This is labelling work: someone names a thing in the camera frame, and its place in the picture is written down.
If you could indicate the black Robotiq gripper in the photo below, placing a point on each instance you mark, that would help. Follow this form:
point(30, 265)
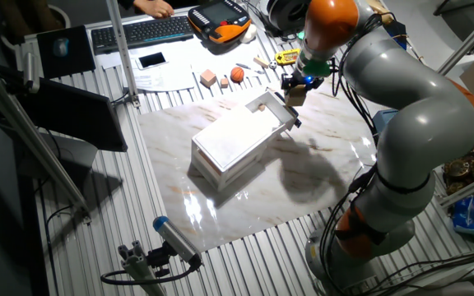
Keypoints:
point(300, 80)

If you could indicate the white plastic drawer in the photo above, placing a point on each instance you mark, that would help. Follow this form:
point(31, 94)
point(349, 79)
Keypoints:
point(274, 117)

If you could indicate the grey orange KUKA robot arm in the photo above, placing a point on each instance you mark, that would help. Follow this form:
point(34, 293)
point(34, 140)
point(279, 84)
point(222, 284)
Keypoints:
point(418, 111)

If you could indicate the white plastic drawer cabinet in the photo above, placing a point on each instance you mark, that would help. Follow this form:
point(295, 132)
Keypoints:
point(230, 146)

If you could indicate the person's right hand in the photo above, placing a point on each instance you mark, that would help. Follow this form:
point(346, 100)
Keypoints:
point(154, 8)

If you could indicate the small soccer ball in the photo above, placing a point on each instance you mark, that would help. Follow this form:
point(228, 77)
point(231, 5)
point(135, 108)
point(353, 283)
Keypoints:
point(273, 65)

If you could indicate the tiny wooden block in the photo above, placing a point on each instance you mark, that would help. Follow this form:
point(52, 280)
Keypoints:
point(261, 107)

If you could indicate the long wooden block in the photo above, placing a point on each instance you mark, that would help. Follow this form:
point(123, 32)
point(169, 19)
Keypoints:
point(261, 62)

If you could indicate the pen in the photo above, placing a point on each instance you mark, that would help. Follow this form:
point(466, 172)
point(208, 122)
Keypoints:
point(243, 66)

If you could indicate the small orange basketball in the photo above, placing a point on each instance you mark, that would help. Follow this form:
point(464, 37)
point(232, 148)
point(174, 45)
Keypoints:
point(237, 75)

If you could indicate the small wooden cube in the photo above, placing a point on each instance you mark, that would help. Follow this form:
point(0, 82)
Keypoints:
point(224, 83)

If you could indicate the black round spool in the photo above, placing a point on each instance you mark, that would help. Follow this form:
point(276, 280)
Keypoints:
point(288, 12)

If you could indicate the printed paper sheet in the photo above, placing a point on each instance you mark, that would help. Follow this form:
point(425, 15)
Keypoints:
point(167, 78)
point(220, 53)

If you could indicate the big wooden cube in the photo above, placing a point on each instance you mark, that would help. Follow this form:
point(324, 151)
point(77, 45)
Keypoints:
point(208, 78)

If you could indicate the blue box with knob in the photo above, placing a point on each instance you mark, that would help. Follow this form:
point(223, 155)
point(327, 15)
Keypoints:
point(383, 119)

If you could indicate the orange black teach pendant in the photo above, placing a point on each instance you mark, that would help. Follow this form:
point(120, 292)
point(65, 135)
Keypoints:
point(220, 20)

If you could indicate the blue cloth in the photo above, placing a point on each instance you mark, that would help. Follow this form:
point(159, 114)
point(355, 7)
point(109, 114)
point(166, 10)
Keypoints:
point(397, 35)

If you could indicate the beige telephone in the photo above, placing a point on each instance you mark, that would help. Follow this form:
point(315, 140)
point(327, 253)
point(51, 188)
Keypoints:
point(381, 10)

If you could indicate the white smartphone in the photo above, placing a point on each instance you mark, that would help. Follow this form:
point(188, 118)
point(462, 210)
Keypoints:
point(151, 60)

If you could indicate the black keyboard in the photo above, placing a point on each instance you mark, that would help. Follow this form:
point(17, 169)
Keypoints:
point(142, 33)

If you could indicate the bronze antique device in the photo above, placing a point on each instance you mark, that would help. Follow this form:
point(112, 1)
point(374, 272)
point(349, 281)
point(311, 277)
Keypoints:
point(459, 166)

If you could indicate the blue tissue pack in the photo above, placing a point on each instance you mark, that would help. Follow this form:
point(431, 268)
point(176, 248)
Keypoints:
point(470, 214)

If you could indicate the black monitor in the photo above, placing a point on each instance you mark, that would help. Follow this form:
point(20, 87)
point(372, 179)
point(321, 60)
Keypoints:
point(72, 115)

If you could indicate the black mouse pad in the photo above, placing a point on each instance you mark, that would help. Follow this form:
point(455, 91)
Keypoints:
point(66, 51)

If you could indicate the short aluminium profile piece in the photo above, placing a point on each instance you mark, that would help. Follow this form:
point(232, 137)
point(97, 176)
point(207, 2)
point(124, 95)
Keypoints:
point(138, 267)

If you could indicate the grey monitor base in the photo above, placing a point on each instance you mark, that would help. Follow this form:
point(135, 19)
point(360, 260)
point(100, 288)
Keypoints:
point(68, 160)

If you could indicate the blue computer mouse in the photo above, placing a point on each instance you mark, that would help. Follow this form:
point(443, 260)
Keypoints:
point(61, 47)

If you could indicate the round white rimmed bin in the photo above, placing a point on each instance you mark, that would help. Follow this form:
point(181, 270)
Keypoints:
point(65, 16)

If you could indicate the aluminium frame strut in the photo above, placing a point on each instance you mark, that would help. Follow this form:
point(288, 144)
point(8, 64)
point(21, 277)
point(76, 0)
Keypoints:
point(121, 49)
point(467, 41)
point(35, 144)
point(471, 187)

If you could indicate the silver camera with blue cap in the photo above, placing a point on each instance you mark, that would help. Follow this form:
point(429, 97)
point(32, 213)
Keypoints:
point(175, 238)

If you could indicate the black camera bracket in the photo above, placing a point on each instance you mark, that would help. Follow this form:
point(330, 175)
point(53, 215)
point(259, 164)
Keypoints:
point(159, 259)

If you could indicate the silver bar camera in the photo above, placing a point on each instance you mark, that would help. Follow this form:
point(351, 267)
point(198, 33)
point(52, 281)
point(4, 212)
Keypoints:
point(31, 74)

